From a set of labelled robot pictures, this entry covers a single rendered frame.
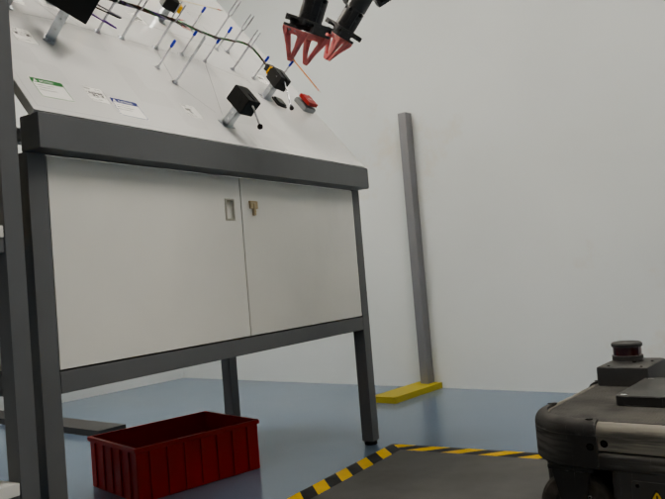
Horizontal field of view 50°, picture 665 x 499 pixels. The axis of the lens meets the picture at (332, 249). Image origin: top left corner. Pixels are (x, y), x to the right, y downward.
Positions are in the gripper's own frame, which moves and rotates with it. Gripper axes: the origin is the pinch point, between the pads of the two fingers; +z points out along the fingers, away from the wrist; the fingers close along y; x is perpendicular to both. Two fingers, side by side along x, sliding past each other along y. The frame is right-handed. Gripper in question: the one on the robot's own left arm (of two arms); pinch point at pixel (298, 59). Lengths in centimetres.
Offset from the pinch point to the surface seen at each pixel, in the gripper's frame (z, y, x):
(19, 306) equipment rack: 49, 67, 19
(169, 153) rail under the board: 26.1, 29.2, -0.3
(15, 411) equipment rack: 64, 69, 27
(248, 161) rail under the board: 26.9, 2.7, -3.3
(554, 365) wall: 85, -150, 41
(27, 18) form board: 9, 48, -32
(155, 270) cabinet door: 49, 32, 9
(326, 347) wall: 137, -150, -66
